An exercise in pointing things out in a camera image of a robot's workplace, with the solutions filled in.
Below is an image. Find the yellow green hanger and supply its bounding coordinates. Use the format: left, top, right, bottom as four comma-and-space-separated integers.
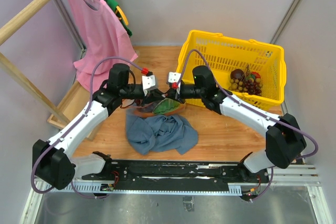
76, 0, 133, 38

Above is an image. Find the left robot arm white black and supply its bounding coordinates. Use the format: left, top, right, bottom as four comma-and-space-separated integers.
30, 63, 162, 190

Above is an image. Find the dark red grape bunch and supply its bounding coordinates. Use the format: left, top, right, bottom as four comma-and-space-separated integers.
242, 78, 263, 96

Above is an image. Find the dark purple plum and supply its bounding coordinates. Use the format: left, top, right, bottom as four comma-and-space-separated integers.
230, 69, 245, 80

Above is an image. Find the pink t-shirt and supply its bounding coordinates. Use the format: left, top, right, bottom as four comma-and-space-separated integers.
68, 0, 138, 91

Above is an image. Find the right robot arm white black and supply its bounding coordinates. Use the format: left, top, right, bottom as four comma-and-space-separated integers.
167, 66, 307, 182

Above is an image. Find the blue crumpled cloth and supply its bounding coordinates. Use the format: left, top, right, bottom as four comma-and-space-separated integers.
125, 113, 198, 155

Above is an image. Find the yellow plastic basket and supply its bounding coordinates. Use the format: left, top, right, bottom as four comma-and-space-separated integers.
176, 30, 287, 111

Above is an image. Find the toy watermelon slice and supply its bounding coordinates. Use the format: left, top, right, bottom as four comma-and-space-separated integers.
153, 98, 181, 114

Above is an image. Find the colourful small toy fruit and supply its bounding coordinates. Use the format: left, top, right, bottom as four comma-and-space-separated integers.
247, 72, 261, 83

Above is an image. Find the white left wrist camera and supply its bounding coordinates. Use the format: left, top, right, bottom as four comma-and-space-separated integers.
142, 74, 158, 92

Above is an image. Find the wooden clothes rack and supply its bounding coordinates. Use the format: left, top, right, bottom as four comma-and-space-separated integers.
1, 0, 81, 138

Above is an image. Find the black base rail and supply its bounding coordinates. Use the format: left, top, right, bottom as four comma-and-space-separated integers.
82, 159, 269, 193

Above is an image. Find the clear zip bag orange seal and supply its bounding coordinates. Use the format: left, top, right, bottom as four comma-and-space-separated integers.
126, 96, 186, 118

